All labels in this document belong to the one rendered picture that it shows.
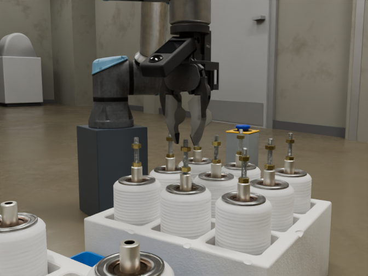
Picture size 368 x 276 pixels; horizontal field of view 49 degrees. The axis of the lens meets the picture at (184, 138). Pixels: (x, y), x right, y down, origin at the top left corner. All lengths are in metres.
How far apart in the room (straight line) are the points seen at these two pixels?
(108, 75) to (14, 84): 6.33
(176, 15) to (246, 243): 0.40
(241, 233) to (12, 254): 0.34
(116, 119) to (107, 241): 0.58
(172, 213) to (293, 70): 3.14
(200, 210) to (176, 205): 0.04
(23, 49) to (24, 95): 0.80
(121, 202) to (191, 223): 0.15
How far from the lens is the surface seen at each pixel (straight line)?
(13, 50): 7.67
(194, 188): 0.77
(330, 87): 3.54
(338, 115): 3.50
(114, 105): 1.32
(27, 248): 0.61
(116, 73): 1.32
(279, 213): 0.78
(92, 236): 0.84
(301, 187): 0.89
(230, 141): 1.12
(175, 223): 0.74
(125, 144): 1.32
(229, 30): 4.36
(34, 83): 7.71
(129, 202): 0.80
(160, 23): 1.27
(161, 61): 0.65
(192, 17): 0.72
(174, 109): 0.73
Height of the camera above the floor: 0.45
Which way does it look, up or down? 8 degrees down
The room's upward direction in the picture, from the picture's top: straight up
